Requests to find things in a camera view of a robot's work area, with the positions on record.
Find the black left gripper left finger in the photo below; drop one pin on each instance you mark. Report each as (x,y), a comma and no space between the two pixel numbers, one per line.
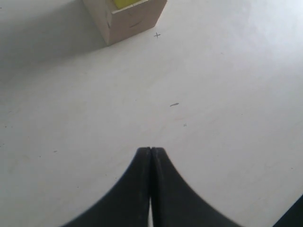
(126,204)

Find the large wooden cube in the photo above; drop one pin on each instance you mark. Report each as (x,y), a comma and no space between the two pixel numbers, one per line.
(116,24)

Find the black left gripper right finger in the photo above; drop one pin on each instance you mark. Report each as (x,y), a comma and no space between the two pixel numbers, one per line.
(174,203)

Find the yellow cube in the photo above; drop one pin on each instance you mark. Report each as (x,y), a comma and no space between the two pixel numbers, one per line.
(120,4)

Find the dark object at table edge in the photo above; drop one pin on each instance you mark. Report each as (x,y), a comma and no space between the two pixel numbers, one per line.
(293,217)

